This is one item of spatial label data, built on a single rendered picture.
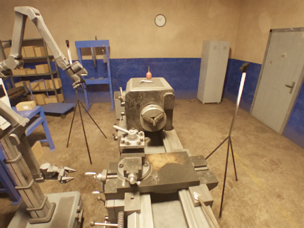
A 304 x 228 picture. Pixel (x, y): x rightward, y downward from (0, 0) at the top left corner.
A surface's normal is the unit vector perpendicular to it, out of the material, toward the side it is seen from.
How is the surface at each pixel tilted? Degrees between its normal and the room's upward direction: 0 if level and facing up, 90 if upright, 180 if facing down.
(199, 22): 90
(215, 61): 90
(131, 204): 0
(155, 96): 90
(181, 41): 90
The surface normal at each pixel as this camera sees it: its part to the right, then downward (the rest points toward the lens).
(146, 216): 0.00, -0.90
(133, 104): 0.11, 0.42
